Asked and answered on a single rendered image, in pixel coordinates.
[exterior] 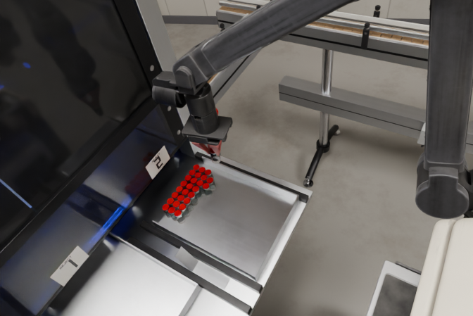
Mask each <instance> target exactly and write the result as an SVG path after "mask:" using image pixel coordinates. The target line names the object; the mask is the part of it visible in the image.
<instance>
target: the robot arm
mask: <svg viewBox="0 0 473 316"><path fill-rule="evenodd" d="M357 1H359V0H271V1H270V2H268V3H267V4H265V5H264V6H261V7H260V8H259V9H257V10H255V11H254V12H252V13H250V14H249V15H247V16H246V17H244V18H242V19H241V20H239V21H237V22H236V23H234V24H233V25H231V26H229V27H228V28H226V29H224V30H223V31H221V32H219V33H217V34H214V35H213V36H212V37H210V38H208V39H205V40H203V41H202V42H200V43H199V44H197V45H196V46H194V47H192V48H191V49H190V50H189V51H188V52H186V53H185V54H184V55H183V56H182V57H181V58H180V59H179V60H178V61H176V62H175V63H174V65H173V67H172V72H171V71H163V72H161V73H160V74H159V75H158V76H157V77H155V78H154V79H153V80H152V83H153V88H152V97H153V100H154V101H155V102H156V103H159V104H163V105H166V106H172V107H176V108H183V107H185V105H186V104H187V107H188V109H189V113H190V116H189V118H188V120H187V122H186V124H185V126H184V128H183V130H182V135H183V137H185V135H187V136H188V139H189V141H190V142H191V143H192V144H193V145H195V146H197V147H199V148H200V149H202V150H204V151H205V152H206V153H208V154H209V155H210V148H212V150H213V151H214V152H215V154H216V155H217V156H218V155H220V150H221V144H222V142H225V141H226V139H227V133H228V131H229V128H230V127H231V126H232V123H233V122H232V118H231V117H224V116H218V115H217V111H216V107H215V102H214V98H213V93H212V90H211V87H210V85H209V84H208V83H207V81H208V80H209V79H210V78H211V77H212V76H213V75H215V74H217V73H219V72H221V71H222V70H224V69H225V68H227V67H228V66H230V65H231V64H234V63H235V62H237V61H239V60H241V59H242V58H245V57H247V56H248V55H250V54H252V53H254V52H256V51H258V50H260V49H262V48H264V47H266V46H268V45H270V44H271V43H273V42H275V41H277V40H279V39H282V38H283V37H285V36H287V35H289V34H291V33H293V32H295V31H296V30H299V29H301V28H302V27H305V26H306V25H309V24H311V23H313V22H315V21H316V20H318V19H320V18H322V17H324V16H326V15H328V14H330V13H332V12H334V11H336V10H337V9H339V8H341V7H343V6H345V5H347V4H350V3H353V2H357ZM429 7H430V8H429V10H430V14H429V50H428V68H427V104H426V123H425V136H424V138H425V142H424V152H423V153H422V154H421V156H420V158H419V160H418V162H417V187H416V195H415V202H416V205H417V207H418V208H419V209H420V210H421V211H422V212H423V213H425V214H427V215H430V216H432V217H436V218H441V219H451V218H455V217H459V216H461V215H464V217H463V218H473V169H472V170H468V164H467V161H466V158H465V149H466V140H467V128H468V122H469V111H470V105H471V98H472V87H473V0H430V5H429ZM204 144H207V145H208V147H207V146H206V145H204Z"/></svg>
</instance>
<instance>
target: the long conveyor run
mask: <svg viewBox="0 0 473 316"><path fill-rule="evenodd" d="M268 2H269V1H263V0H227V2H224V1H220V2H219V5H220V6H222V7H221V8H220V9H218V10H216V16H217V22H218V26H219V28H220V24H221V23H223V24H224V25H225V27H224V28H225V29H226V28H228V27H229V26H231V25H233V24H234V23H236V22H237V21H239V20H241V19H242V18H243V17H244V16H245V15H246V14H247V13H248V14H250V13H252V12H254V11H255V10H257V9H259V8H260V7H261V6H264V5H265V4H267V3H268ZM380 8H381V6H380V5H376V6H375V11H374V15H373V17H371V16H366V15H357V14H352V13H343V12H338V11H334V12H332V13H330V14H328V15H326V16H324V17H322V18H320V19H318V20H316V21H315V22H313V23H311V24H309V25H306V26H305V27H302V28H301V29H299V30H296V31H295V32H293V33H291V34H289V35H287V36H285V37H283V38H282V39H279V40H282V41H286V42H292V43H296V44H302V45H306V46H313V47H317V48H321V49H327V50H331V51H338V52H341V53H348V54H352V55H356V56H362V57H366V58H373V59H377V60H381V61H387V62H391V63H397V64H401V65H407V66H411V67H415V68H421V69H425V70H427V68H428V50H429V25H423V24H418V23H409V22H404V21H399V20H390V19H385V18H380V17H379V16H380V11H378V10H380Z"/></svg>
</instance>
